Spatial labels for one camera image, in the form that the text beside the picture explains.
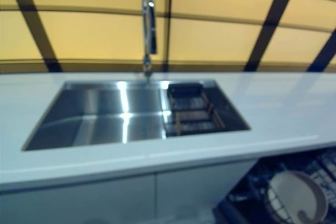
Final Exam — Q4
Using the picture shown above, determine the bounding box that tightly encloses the white cabinet door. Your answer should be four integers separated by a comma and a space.
0, 173, 159, 224
154, 159, 257, 224

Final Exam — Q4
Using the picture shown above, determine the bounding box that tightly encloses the stainless steel sink basin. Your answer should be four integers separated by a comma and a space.
22, 79, 252, 152

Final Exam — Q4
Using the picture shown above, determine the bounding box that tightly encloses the black dish drying rack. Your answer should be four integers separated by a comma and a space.
166, 82, 227, 137

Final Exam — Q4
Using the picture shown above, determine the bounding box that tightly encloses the chrome gooseneck kitchen faucet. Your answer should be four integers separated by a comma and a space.
141, 0, 159, 78

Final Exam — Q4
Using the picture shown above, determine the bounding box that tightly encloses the black built-in dishwasher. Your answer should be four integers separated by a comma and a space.
212, 147, 336, 224

